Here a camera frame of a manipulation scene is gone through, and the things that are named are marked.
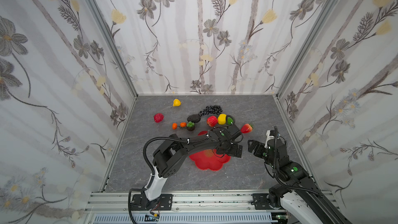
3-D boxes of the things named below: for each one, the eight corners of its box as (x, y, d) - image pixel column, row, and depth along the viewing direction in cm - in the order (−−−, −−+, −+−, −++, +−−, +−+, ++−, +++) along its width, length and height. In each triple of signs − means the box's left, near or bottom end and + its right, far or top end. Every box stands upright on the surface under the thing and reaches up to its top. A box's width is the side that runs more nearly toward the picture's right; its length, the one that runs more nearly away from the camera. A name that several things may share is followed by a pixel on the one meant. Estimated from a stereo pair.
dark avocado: (187, 123, 105) (187, 120, 102) (188, 118, 108) (187, 114, 105) (200, 123, 105) (200, 120, 102) (200, 118, 108) (200, 114, 105)
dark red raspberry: (155, 124, 106) (153, 119, 101) (156, 118, 109) (154, 112, 105) (162, 124, 106) (161, 119, 101) (164, 118, 109) (162, 112, 105)
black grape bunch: (199, 116, 110) (199, 112, 106) (198, 109, 113) (198, 106, 110) (221, 114, 111) (222, 111, 107) (220, 108, 114) (221, 104, 111)
